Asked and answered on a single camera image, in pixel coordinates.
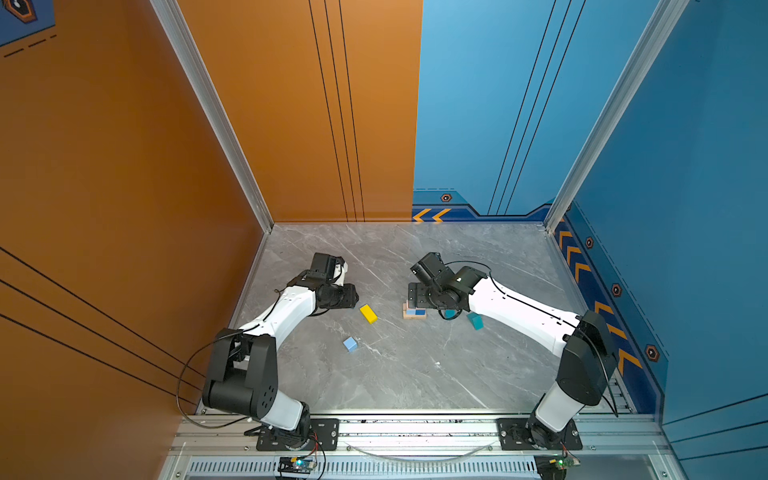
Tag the natural wood block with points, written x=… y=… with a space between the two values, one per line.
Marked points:
x=411 y=317

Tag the right circuit board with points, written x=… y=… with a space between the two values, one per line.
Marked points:
x=565 y=462

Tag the circuit board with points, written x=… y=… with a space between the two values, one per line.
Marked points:
x=565 y=462
x=296 y=466

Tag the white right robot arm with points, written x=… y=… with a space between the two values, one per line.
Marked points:
x=582 y=342

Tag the yellow wood block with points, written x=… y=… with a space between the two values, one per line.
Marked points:
x=368 y=313

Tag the left circuit board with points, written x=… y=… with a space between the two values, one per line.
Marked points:
x=296 y=466

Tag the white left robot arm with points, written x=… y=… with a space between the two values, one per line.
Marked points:
x=242 y=376

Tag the aluminium corner post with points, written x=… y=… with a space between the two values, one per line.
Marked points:
x=176 y=29
x=652 y=40

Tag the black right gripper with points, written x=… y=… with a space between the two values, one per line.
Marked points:
x=415 y=291

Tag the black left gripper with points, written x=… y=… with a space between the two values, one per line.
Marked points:
x=349 y=300

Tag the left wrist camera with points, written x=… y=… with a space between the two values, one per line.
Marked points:
x=329 y=265

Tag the aluminium corner post right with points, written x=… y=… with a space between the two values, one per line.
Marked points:
x=652 y=40

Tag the teal wood block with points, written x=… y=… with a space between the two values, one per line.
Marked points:
x=476 y=320

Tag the aluminium corner post left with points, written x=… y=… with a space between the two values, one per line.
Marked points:
x=176 y=29

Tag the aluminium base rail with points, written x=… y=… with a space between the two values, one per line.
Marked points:
x=426 y=445

